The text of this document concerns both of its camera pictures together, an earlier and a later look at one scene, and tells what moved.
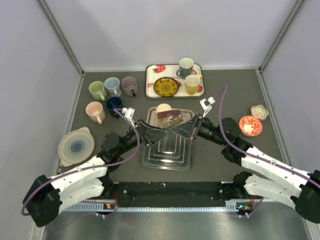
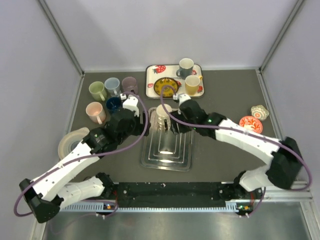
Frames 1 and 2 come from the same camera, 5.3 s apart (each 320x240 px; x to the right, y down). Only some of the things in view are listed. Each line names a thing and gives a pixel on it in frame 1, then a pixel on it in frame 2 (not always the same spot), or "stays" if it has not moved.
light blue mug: (112, 84) stays
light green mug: (97, 90) stays
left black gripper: (149, 135) → (140, 126)
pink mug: (95, 111) stays
